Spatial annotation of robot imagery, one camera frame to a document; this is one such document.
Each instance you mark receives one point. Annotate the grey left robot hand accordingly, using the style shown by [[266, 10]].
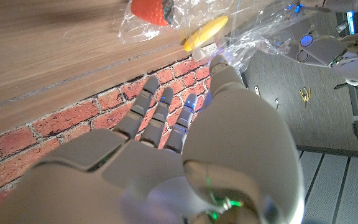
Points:
[[319, 49]]

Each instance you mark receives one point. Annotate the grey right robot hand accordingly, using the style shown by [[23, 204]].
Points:
[[228, 149]]

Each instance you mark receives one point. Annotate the clear plastic wrap sheet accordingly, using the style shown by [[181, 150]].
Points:
[[250, 34]]

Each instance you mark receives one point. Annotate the small red toy strawberry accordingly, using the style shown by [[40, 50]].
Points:
[[151, 11]]

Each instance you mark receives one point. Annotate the yellow toy banana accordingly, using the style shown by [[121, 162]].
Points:
[[205, 32]]

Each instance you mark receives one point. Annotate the white power strip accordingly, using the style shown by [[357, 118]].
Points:
[[205, 51]]

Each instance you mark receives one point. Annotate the red brick printed backdrop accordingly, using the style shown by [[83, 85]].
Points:
[[73, 118]]

